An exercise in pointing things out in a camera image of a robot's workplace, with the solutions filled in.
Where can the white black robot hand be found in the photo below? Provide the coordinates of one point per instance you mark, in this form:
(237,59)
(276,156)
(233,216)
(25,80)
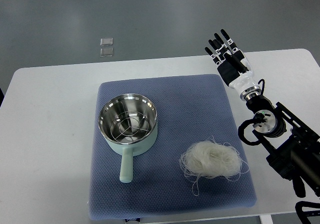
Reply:
(233,66)

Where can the white vermicelli bundle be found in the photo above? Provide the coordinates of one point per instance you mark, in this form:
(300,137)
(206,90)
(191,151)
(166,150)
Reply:
(209,159)

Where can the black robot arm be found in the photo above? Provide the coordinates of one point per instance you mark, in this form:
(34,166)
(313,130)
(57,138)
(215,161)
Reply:
(292,146)

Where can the mint green steel pot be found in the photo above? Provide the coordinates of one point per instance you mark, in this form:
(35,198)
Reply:
(126,105)

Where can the blue textured mat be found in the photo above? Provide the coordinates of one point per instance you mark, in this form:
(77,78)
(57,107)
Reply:
(190,109)

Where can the white table leg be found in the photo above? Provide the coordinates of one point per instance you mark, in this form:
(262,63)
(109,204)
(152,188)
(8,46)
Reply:
(266,219)

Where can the blue label under table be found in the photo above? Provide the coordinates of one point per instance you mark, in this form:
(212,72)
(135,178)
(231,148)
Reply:
(132,219)

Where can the wire rack in pot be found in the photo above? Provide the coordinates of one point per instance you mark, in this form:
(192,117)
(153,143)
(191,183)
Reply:
(129,129)

